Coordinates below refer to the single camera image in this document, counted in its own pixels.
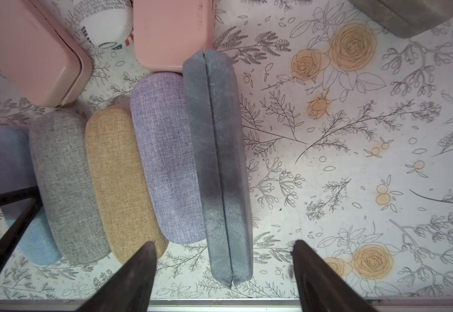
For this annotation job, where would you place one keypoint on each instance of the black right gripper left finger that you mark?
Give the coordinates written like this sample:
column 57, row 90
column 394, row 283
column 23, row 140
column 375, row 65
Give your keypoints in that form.
column 129, row 289

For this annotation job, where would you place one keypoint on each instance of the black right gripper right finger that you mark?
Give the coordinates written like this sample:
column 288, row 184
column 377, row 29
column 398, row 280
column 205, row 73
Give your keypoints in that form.
column 319, row 287

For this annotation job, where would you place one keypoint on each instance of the tan woven glasses case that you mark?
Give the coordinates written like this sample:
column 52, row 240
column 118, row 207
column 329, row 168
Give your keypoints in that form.
column 121, row 191

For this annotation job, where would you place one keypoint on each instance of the blue fabric glasses case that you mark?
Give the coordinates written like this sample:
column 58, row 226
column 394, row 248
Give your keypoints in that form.
column 17, row 172

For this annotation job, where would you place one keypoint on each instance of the grey fabric glasses case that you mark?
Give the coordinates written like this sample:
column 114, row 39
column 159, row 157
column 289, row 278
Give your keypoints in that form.
column 58, row 152

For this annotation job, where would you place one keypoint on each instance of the purple case brown lining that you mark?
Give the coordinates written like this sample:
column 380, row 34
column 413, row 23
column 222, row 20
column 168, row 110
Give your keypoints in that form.
column 162, row 131

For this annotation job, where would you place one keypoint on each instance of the pink glasses case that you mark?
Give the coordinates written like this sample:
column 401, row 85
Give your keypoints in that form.
column 39, row 57

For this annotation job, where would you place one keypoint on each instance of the green case purple glasses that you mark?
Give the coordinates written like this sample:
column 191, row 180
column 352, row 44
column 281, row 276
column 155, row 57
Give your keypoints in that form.
column 213, row 104

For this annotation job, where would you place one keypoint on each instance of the pink case black sunglasses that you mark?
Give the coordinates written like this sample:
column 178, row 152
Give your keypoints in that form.
column 167, row 33

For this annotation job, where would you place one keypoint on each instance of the grey case teal lining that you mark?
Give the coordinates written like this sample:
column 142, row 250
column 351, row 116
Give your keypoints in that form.
column 407, row 18

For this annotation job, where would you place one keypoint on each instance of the newspaper print glasses case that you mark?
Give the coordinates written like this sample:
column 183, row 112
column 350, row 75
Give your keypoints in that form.
column 107, row 24

